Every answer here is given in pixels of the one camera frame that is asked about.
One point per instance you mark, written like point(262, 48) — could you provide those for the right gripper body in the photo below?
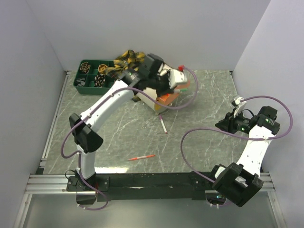
point(238, 123)

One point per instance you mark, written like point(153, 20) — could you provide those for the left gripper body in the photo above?
point(160, 84)

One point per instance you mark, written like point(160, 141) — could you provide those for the round cream drawer organizer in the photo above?
point(152, 97)

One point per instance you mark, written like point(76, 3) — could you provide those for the orange pencil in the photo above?
point(141, 157)

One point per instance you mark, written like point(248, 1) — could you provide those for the black orange highlighter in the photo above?
point(164, 97)

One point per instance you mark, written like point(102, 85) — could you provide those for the green capped white pen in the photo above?
point(177, 91)

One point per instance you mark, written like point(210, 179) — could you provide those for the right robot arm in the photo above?
point(240, 181)

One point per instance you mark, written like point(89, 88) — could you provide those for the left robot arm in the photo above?
point(84, 127)

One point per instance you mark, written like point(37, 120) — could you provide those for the white pen pink ends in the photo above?
point(163, 125)

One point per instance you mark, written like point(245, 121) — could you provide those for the yellow plaid cloth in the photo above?
point(128, 60)

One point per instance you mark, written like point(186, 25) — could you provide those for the tan rolled item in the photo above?
point(102, 68)

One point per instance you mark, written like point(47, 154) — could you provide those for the black floral rolled tie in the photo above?
point(99, 80)

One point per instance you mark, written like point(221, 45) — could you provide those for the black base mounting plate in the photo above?
point(147, 186)

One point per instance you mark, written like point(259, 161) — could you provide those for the green compartment tray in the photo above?
point(88, 80)

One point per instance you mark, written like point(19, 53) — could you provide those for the brown patterned rolled tie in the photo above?
point(84, 67)

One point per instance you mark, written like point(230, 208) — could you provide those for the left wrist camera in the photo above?
point(176, 78)

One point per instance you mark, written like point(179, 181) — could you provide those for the aluminium rail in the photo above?
point(57, 184)

